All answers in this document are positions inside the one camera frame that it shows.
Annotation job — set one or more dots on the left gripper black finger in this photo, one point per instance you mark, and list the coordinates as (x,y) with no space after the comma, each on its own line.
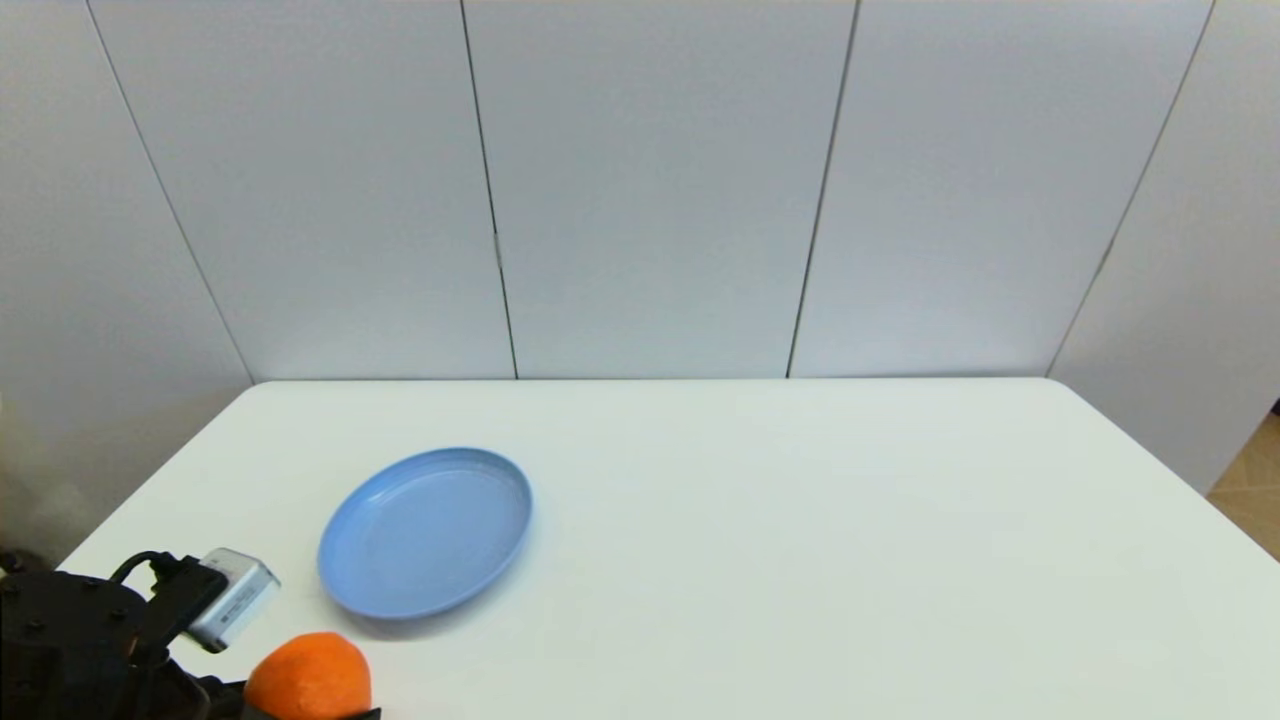
(362,714)

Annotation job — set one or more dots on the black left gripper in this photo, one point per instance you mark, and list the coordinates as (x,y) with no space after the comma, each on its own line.
(70,650)

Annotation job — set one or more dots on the orange mandarin fruit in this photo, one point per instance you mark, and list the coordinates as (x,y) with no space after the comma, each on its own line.
(310,680)

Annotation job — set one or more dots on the dark object on floor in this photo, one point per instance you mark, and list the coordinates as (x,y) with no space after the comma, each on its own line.
(10,562)

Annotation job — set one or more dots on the blue round plastic plate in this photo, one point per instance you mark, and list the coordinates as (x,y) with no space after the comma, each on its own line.
(425,533)

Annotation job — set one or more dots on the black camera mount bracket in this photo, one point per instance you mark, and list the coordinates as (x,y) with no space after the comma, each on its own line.
(180,605)

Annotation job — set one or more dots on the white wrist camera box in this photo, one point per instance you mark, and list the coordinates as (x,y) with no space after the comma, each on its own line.
(238,600)

